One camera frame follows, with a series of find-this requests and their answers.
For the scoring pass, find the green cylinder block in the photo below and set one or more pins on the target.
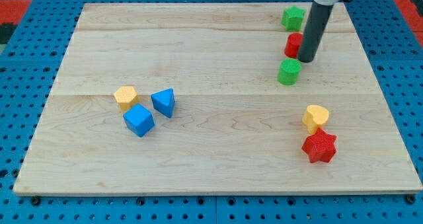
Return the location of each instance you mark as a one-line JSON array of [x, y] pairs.
[[289, 71]]

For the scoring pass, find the red star block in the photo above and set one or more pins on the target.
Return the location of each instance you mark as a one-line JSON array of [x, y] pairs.
[[320, 146]]

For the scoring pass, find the yellow heart block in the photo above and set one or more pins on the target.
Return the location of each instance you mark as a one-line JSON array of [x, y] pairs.
[[315, 117]]

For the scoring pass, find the red cylinder block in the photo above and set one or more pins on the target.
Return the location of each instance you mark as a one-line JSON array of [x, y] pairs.
[[292, 45]]

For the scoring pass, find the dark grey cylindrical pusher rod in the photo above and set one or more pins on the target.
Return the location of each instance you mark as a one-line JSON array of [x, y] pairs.
[[316, 23]]

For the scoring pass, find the light wooden board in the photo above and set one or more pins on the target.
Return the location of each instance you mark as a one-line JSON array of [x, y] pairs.
[[235, 129]]

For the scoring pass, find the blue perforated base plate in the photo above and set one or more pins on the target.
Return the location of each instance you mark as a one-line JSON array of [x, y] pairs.
[[31, 59]]

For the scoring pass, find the green star block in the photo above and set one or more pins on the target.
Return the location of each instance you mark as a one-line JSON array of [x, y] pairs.
[[292, 18]]

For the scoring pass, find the yellow hexagon block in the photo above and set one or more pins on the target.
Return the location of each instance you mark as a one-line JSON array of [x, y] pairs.
[[126, 97]]

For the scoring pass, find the blue triangle block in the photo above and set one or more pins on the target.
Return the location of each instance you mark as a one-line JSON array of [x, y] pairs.
[[163, 102]]

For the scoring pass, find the blue cube block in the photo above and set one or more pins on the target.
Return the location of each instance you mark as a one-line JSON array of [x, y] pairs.
[[139, 120]]

